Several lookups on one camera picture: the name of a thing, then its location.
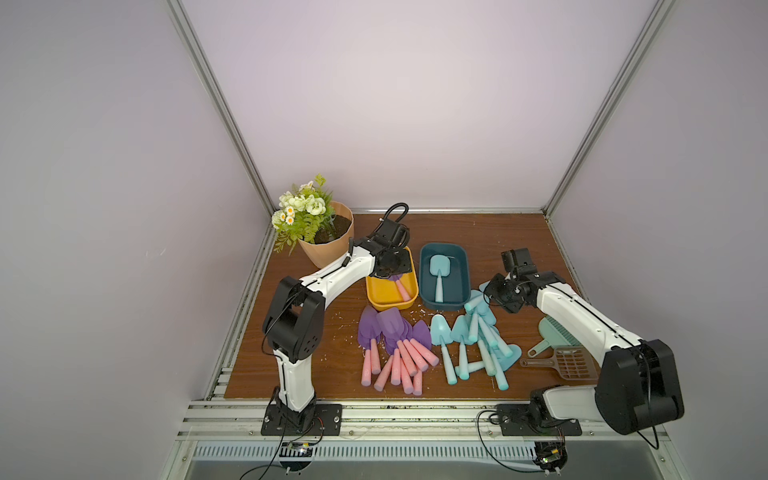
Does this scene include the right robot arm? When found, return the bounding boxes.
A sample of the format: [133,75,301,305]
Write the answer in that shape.
[480,272,685,435]

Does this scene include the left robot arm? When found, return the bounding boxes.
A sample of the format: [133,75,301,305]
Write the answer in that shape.
[262,218,412,424]

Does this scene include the yellow storage box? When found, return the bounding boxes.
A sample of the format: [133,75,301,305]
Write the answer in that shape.
[365,247,419,312]

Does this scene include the dark teal storage box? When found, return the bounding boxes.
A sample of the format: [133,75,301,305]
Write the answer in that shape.
[419,242,471,311]

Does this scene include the beige flower pot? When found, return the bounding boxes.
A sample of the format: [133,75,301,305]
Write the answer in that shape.
[299,201,355,269]

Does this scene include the green plant with white flowers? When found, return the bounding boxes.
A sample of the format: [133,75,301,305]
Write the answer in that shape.
[271,174,336,252]

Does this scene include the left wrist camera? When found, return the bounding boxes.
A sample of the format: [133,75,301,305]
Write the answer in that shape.
[374,219,410,248]

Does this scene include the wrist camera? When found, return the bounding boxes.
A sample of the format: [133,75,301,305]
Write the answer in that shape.
[501,248,538,279]
[374,219,410,248]

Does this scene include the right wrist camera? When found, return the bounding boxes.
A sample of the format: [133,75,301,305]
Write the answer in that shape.
[501,248,538,279]

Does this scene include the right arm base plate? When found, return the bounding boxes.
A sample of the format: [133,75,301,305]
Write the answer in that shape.
[495,404,583,437]

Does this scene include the right black cable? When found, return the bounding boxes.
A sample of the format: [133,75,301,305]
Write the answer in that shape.
[475,409,568,475]

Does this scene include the black cable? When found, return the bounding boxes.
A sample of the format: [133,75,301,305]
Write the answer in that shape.
[238,413,325,480]
[475,409,568,475]

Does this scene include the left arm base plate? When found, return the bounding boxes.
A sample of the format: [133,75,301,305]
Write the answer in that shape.
[260,403,343,437]

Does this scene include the left black cable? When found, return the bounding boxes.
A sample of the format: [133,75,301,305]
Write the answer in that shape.
[238,413,325,480]

